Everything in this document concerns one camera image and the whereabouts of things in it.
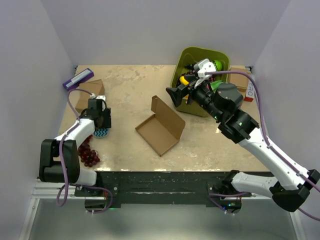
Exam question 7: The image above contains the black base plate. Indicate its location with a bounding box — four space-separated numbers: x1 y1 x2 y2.
75 171 245 213

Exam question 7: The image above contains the green plastic basket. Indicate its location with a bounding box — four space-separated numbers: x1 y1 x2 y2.
169 46 230 118

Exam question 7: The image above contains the folded cardboard box left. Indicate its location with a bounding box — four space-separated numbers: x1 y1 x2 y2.
74 79 106 114

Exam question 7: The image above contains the white red carton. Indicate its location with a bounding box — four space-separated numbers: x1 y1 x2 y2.
244 79 256 102

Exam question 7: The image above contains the purple rectangular box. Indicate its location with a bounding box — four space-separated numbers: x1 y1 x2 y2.
62 68 94 91

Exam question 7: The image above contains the brown cardboard paper box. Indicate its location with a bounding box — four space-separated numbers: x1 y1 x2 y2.
135 95 186 157

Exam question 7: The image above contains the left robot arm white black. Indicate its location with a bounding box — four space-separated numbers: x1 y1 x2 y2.
39 95 112 196

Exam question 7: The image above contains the red grape bunch on table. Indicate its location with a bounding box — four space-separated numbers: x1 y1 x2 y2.
77 135 101 168

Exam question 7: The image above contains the red grape bunch in basket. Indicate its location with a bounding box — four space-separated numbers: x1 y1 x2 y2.
180 70 219 83

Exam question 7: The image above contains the yellow mango toy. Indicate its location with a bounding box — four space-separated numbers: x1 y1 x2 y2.
179 76 189 86

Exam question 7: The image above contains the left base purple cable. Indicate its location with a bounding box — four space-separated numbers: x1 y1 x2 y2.
85 186 114 215

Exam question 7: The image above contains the green round melon toy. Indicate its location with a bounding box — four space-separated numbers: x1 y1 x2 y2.
213 60 223 72

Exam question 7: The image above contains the folded cardboard box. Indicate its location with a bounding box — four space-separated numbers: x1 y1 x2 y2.
74 79 106 114
228 67 251 92

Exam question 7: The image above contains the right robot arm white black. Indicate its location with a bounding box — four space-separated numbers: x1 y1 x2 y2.
166 81 320 212

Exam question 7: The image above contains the folded cardboard box top right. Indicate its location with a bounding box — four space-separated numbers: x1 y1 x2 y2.
228 67 251 92

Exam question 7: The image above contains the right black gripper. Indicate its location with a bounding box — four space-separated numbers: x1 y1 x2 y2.
166 73 224 121

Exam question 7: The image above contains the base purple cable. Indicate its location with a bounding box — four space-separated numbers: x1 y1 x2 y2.
208 191 252 215
85 186 114 215

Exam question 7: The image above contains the blue zigzag sponge pad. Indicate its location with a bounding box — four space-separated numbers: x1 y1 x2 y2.
92 128 109 139

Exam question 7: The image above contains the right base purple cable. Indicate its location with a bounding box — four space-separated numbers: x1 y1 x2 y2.
208 191 252 215

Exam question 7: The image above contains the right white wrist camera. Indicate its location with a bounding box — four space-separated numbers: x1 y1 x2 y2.
193 58 217 89

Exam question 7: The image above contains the dark purple grape bunch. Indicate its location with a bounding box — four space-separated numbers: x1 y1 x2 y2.
184 64 194 71

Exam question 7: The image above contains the pink dragon fruit toy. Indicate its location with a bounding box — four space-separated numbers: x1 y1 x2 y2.
210 80 223 92

